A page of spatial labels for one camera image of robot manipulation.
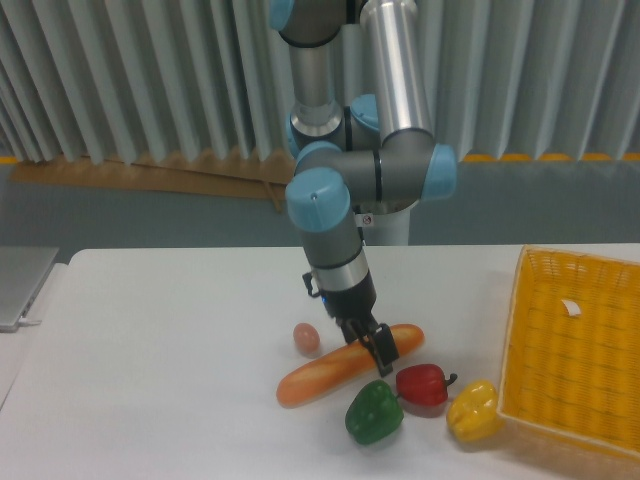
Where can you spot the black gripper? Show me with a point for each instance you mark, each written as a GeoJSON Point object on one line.
{"type": "Point", "coordinates": [352, 306]}

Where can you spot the green bell pepper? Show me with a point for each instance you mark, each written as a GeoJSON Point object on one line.
{"type": "Point", "coordinates": [374, 414]}

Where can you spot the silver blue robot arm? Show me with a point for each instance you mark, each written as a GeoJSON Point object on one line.
{"type": "Point", "coordinates": [377, 153]}

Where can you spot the red bell pepper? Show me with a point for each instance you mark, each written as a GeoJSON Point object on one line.
{"type": "Point", "coordinates": [424, 384]}

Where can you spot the yellow bell pepper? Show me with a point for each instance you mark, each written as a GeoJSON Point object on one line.
{"type": "Point", "coordinates": [473, 416]}

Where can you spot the yellow woven basket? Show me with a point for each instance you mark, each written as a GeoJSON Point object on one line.
{"type": "Point", "coordinates": [575, 380]}

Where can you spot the toy baguette bread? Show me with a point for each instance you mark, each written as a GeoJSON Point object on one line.
{"type": "Point", "coordinates": [324, 375]}

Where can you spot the brown egg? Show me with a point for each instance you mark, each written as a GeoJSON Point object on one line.
{"type": "Point", "coordinates": [306, 339]}

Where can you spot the flattened brown cardboard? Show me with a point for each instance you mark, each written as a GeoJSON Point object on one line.
{"type": "Point", "coordinates": [208, 175]}

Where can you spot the white paper tag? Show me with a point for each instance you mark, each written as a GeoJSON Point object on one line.
{"type": "Point", "coordinates": [572, 308]}

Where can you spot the grey laptop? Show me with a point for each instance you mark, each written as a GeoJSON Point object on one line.
{"type": "Point", "coordinates": [24, 271]}

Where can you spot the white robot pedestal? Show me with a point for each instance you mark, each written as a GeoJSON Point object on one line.
{"type": "Point", "coordinates": [384, 224]}

